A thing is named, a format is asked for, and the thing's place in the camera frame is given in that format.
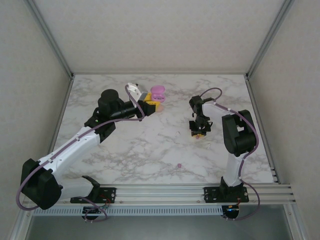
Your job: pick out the purple earbud charging case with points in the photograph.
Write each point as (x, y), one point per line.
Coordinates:
(157, 89)

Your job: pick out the aluminium frame leg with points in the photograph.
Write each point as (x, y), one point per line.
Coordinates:
(297, 225)
(22, 225)

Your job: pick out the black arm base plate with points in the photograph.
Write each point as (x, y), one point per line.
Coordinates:
(210, 196)
(111, 197)

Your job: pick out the aluminium table edge rail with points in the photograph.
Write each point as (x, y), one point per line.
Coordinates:
(256, 107)
(62, 107)
(160, 73)

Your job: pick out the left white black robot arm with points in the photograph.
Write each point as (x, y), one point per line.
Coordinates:
(75, 150)

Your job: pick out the aluminium mounting rail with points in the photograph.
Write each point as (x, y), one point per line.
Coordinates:
(160, 192)

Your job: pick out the aluminium frame post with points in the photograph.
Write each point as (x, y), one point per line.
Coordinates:
(52, 40)
(268, 40)

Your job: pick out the small circuit board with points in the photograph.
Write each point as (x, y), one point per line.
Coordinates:
(93, 210)
(231, 208)

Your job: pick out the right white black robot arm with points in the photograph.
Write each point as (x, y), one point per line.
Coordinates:
(240, 135)

